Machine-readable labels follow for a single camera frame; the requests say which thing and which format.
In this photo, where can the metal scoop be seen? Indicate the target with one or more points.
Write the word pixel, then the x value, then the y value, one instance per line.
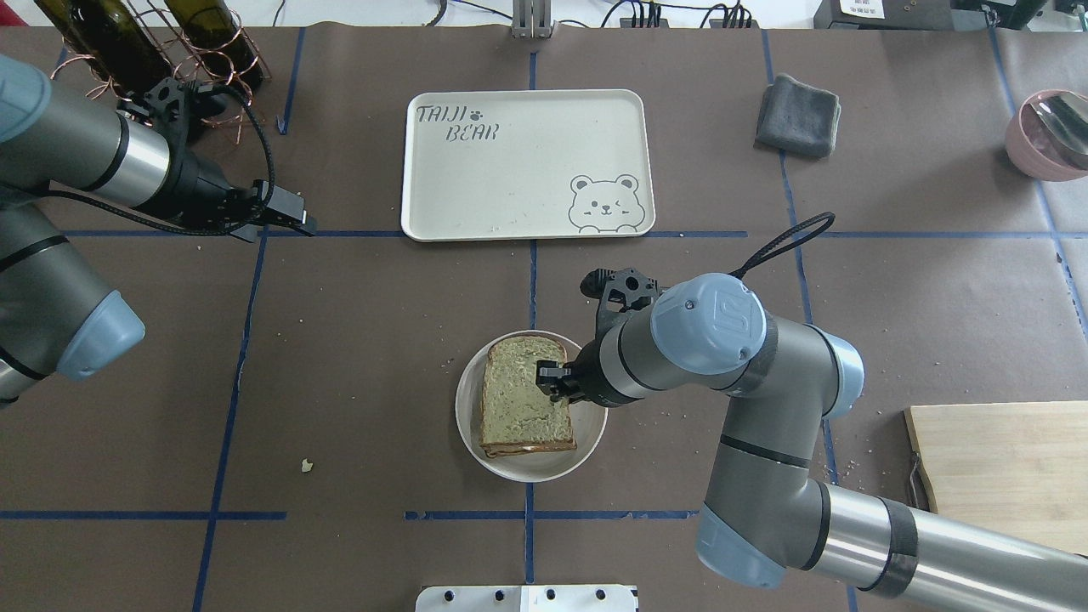
pixel 1064 116

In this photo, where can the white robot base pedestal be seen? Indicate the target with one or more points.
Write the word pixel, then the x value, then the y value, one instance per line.
pixel 562 597

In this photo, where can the aluminium frame post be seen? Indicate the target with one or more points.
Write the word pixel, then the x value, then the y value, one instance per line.
pixel 532 19

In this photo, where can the cream bear tray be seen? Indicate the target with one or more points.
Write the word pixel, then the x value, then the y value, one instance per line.
pixel 538 164

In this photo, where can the wooden cutting board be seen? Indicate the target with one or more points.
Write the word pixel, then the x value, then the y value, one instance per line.
pixel 1018 468

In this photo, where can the grey folded cloth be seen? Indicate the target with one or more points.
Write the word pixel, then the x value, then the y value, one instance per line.
pixel 798 118

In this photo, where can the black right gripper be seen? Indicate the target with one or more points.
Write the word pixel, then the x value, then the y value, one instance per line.
pixel 590 383

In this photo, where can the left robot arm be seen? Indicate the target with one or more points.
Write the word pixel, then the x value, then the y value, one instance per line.
pixel 59 316

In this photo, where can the copper wire bottle rack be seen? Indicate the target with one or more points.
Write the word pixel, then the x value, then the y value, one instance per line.
pixel 161 27

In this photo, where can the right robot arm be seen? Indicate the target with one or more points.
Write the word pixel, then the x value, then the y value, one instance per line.
pixel 763 512

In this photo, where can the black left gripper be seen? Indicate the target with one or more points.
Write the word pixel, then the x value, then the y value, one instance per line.
pixel 201 192

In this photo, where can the pink bowl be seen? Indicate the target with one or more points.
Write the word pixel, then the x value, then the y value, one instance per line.
pixel 1029 148

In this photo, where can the white round plate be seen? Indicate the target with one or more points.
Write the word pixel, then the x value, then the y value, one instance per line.
pixel 589 422

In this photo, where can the dark green wine bottle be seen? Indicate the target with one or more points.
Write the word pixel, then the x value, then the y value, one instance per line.
pixel 108 32

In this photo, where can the bread slice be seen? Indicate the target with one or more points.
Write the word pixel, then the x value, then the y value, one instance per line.
pixel 495 450
pixel 513 409

